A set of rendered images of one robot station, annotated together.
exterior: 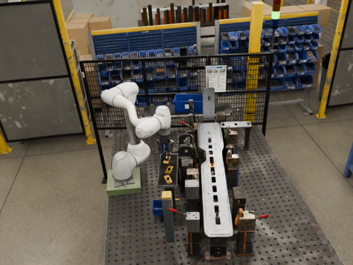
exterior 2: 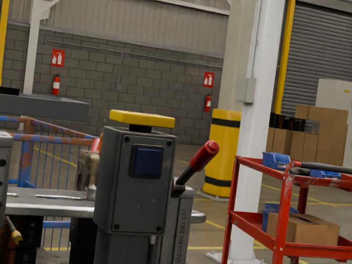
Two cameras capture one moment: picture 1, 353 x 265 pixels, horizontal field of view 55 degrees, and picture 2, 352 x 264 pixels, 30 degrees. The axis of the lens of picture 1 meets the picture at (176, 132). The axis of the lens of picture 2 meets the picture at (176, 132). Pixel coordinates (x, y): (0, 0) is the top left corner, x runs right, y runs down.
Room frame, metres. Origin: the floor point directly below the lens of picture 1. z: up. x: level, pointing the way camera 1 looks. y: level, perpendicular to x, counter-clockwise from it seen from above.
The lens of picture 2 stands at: (1.93, 0.78, 1.18)
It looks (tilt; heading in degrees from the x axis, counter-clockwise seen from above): 3 degrees down; 245
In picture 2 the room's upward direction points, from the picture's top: 7 degrees clockwise
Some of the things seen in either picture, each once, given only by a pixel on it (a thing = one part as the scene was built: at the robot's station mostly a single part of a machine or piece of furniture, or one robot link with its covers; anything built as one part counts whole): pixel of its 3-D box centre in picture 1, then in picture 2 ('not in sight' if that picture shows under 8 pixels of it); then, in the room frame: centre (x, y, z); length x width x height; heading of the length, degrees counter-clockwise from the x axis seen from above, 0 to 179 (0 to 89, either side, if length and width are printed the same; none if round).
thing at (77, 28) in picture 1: (94, 45); not in sight; (6.93, 1.60, 0.52); 1.20 x 0.80 x 1.05; 2
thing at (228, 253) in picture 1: (218, 242); not in sight; (1.49, -0.23, 0.84); 0.18 x 0.06 x 0.29; 87
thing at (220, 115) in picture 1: (220, 128); not in sight; (2.85, -0.44, 0.88); 0.08 x 0.08 x 0.36; 87
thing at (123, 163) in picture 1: (122, 163); not in sight; (2.32, 0.49, 0.92); 0.18 x 0.16 x 0.22; 138
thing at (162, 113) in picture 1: (162, 117); not in sight; (2.01, 0.09, 1.54); 0.13 x 0.11 x 0.16; 138
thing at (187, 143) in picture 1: (187, 163); not in sight; (2.24, -0.07, 0.94); 0.18 x 0.13 x 0.49; 177
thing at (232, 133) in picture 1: (231, 148); not in sight; (2.52, -0.50, 0.87); 0.12 x 0.09 x 0.35; 87
